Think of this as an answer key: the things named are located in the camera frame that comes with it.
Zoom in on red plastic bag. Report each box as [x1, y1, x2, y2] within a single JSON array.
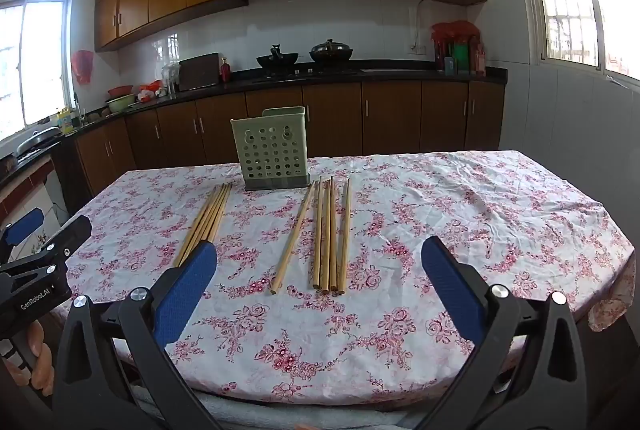
[[71, 50, 95, 84]]

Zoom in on gas stove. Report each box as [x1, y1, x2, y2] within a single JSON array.
[[252, 66, 361, 83]]

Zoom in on dark brown cutting board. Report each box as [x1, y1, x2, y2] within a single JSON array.
[[178, 53, 222, 91]]

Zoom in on grey pan lid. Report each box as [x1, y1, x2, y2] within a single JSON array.
[[17, 127, 63, 155]]

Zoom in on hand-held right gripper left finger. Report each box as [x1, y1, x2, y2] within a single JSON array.
[[52, 241, 223, 430]]

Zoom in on green basin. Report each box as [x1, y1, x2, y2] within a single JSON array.
[[105, 94, 137, 114]]

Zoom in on glass cups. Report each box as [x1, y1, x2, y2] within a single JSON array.
[[161, 62, 181, 98]]

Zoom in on black kitchen countertop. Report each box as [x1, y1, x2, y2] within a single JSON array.
[[0, 64, 508, 191]]

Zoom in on person's left hand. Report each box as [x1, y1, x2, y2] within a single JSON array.
[[11, 320, 56, 398]]

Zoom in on small kitchen window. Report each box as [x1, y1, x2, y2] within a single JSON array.
[[0, 0, 71, 141]]

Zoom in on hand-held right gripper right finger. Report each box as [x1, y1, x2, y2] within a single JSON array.
[[402, 236, 588, 430]]

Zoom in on white underlay cloth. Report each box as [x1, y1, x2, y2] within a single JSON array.
[[115, 337, 506, 430]]

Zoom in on red and white bag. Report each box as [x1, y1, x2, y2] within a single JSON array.
[[137, 80, 166, 103]]

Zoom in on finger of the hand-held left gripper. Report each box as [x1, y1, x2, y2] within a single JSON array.
[[0, 215, 94, 293], [0, 208, 45, 261]]

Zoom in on green perforated utensil holder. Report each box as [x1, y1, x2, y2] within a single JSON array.
[[230, 106, 310, 191]]

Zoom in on bundle of wooden chopsticks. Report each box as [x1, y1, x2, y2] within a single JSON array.
[[172, 181, 234, 268]]

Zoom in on wooden base cabinets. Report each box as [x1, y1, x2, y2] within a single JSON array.
[[50, 77, 506, 211]]

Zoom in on red floral tablecloth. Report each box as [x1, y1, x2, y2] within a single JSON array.
[[65, 150, 636, 406]]

